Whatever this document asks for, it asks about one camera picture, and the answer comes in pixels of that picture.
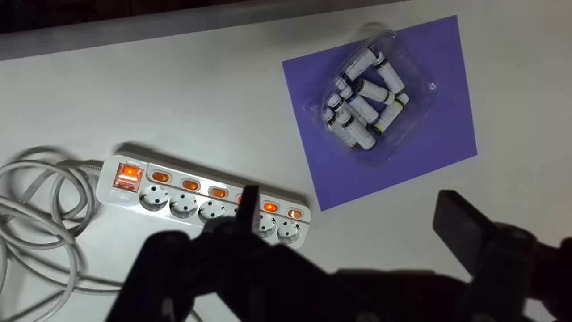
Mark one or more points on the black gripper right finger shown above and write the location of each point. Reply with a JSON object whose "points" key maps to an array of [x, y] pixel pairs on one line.
{"points": [[512, 269]]}

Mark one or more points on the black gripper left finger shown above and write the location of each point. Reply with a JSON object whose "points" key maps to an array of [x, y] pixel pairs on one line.
{"points": [[197, 275]]}

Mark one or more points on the white multi-socket power strip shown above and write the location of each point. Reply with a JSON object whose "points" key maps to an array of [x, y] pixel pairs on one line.
{"points": [[179, 193]]}

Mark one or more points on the purple mat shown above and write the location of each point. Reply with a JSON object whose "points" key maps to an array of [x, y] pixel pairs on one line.
{"points": [[440, 137]]}

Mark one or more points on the white marker tube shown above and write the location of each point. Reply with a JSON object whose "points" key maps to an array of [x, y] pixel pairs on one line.
{"points": [[358, 134], [390, 74], [363, 110], [360, 64], [331, 112], [392, 116], [372, 91], [342, 87]]}

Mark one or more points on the clear plastic clamshell container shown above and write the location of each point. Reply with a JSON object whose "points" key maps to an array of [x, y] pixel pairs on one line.
{"points": [[417, 73]]}

